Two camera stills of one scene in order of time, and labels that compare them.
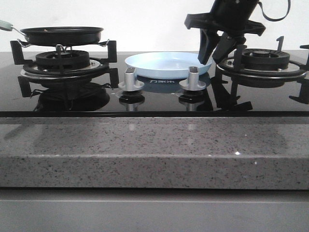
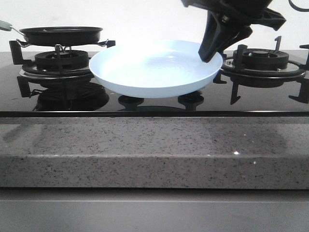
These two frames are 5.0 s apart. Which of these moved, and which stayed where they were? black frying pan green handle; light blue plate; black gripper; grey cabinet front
Moved: light blue plate; black gripper
Stayed: black frying pan green handle; grey cabinet front
